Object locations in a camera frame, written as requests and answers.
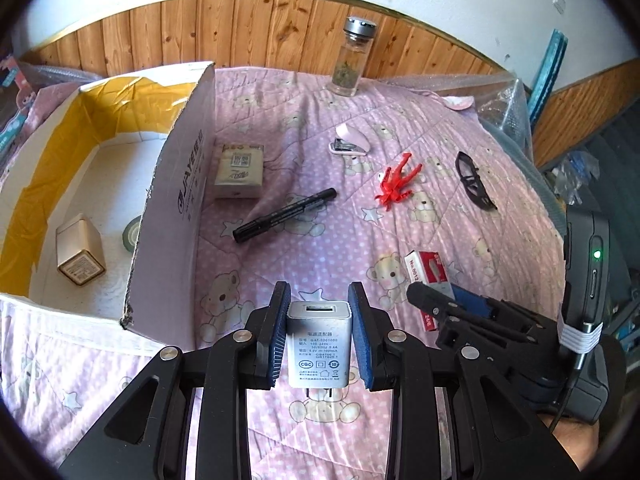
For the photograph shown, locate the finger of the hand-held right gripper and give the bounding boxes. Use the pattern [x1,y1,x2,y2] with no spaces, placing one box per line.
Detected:
[450,285,556,336]
[406,282,481,356]

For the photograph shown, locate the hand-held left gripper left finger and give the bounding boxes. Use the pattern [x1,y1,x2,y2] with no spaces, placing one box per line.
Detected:
[60,280,293,480]

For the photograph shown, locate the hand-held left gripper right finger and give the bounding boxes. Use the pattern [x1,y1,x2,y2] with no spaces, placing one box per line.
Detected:
[347,281,581,480]

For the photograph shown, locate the red and white staple box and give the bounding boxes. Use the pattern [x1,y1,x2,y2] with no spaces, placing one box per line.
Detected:
[404,250,458,333]

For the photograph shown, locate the white USB charger adapter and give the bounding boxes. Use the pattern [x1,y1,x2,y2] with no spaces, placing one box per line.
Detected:
[285,301,355,389]

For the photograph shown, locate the red plastic toy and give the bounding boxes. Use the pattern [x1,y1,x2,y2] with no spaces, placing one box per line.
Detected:
[375,152,426,208]

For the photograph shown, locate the black marker pen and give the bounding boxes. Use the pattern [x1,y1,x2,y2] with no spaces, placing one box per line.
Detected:
[232,187,338,243]

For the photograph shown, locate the black glasses frame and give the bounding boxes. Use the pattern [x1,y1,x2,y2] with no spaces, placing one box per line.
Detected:
[455,151,498,212]

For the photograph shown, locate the beige paper packet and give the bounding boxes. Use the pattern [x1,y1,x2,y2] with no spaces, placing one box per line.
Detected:
[214,142,266,201]

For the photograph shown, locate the pink stapler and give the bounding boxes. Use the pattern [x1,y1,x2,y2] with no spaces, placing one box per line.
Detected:
[327,122,373,156]

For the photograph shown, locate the white cardboard box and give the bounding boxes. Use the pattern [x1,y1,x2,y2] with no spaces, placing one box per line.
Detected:
[0,60,217,356]

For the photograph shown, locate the person's right forearm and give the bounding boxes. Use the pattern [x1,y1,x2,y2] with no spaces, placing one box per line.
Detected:
[550,412,603,473]

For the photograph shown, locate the clear plastic bags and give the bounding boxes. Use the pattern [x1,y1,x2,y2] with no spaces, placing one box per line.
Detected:
[550,152,601,206]

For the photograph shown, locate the green tape roll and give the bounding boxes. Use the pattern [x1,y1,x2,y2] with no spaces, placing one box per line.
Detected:
[121,215,146,256]

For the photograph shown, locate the clear bubble wrap sheet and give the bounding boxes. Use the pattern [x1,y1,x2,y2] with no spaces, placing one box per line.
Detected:
[390,72,536,171]
[20,62,101,92]

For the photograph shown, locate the teal foam strips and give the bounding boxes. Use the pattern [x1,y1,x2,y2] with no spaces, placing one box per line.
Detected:
[530,27,569,126]

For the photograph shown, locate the small beige box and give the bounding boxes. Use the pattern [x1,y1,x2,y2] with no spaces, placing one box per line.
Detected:
[55,214,107,287]

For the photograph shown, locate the glass jar with silver lid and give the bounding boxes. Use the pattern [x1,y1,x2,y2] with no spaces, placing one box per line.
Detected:
[327,16,377,97]

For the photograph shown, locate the colourful printed package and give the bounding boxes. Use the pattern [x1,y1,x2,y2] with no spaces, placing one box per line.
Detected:
[0,57,36,161]

